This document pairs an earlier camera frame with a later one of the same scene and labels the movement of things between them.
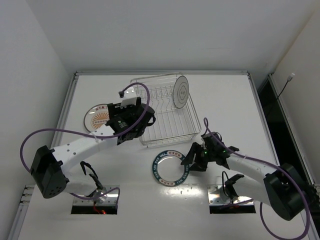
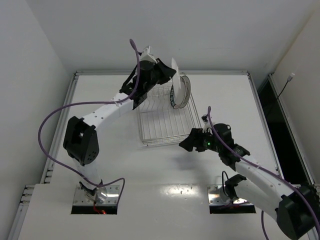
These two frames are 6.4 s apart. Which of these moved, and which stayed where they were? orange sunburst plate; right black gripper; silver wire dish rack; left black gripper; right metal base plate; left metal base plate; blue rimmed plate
Moved: orange sunburst plate; blue rimmed plate; left black gripper; right black gripper
Stayed: right metal base plate; silver wire dish rack; left metal base plate
